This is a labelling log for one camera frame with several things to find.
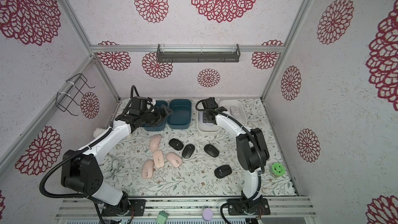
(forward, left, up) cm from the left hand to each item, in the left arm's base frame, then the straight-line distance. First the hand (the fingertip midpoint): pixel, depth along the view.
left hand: (169, 115), depth 84 cm
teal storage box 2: (+14, -4, -20) cm, 24 cm away
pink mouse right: (-18, -2, -17) cm, 25 cm away
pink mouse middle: (-17, +7, -18) cm, 26 cm away
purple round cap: (-44, -20, -10) cm, 49 cm away
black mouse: (-8, -2, -18) cm, 20 cm away
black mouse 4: (-24, -29, -18) cm, 42 cm away
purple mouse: (+1, -22, -10) cm, 25 cm away
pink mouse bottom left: (-23, +12, -17) cm, 31 cm away
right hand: (+7, -22, -9) cm, 24 cm away
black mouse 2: (-12, -10, -19) cm, 24 cm away
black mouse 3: (-12, -23, -19) cm, 32 cm away
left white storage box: (+3, -20, -16) cm, 26 cm away
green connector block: (-45, +1, -17) cm, 48 cm away
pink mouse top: (-6, +11, -19) cm, 23 cm away
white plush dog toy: (-1, +46, -14) cm, 48 cm away
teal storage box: (+4, +9, -17) cm, 20 cm away
